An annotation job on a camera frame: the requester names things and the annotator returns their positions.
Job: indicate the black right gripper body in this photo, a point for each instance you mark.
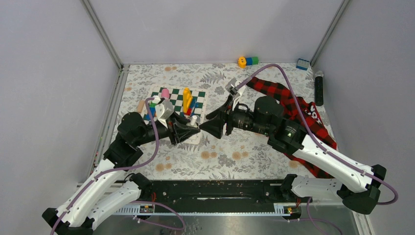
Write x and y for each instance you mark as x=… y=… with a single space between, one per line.
x=239 y=118

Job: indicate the blue white toy brick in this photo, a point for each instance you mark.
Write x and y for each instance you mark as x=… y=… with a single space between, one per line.
x=302 y=64

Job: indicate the wooden block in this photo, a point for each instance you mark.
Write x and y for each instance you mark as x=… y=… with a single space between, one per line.
x=140 y=106

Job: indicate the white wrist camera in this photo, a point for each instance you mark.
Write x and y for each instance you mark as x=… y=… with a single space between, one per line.
x=236 y=93
x=163 y=111

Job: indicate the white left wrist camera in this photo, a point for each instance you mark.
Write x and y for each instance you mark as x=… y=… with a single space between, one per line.
x=163 y=111

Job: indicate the green white checkered board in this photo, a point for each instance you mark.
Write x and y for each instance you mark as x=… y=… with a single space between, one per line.
x=198 y=106

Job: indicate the black power strip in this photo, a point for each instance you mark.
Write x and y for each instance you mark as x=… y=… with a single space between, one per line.
x=318 y=77

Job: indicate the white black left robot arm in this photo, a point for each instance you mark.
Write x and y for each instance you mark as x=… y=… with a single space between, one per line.
x=136 y=145

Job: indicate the floral patterned table mat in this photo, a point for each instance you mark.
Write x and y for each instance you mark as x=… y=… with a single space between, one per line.
x=241 y=155

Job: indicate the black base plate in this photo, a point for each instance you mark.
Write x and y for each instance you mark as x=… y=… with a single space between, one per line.
x=220 y=196

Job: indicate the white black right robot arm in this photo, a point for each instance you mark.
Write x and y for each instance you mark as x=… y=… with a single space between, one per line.
x=351 y=183

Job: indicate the yellow blue green toy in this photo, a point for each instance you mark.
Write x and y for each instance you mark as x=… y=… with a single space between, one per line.
x=247 y=61

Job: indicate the pink cylindrical toy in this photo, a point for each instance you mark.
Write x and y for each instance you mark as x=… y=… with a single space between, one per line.
x=165 y=93

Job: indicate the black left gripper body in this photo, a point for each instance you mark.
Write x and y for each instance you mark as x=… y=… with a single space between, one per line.
x=171 y=131

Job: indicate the yellow toy block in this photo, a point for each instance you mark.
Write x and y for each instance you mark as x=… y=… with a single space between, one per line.
x=187 y=99

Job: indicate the stacked colourful toy bricks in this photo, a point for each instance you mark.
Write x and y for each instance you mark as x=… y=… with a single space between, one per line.
x=152 y=111

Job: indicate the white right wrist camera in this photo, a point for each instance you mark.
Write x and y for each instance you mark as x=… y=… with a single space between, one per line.
x=236 y=93

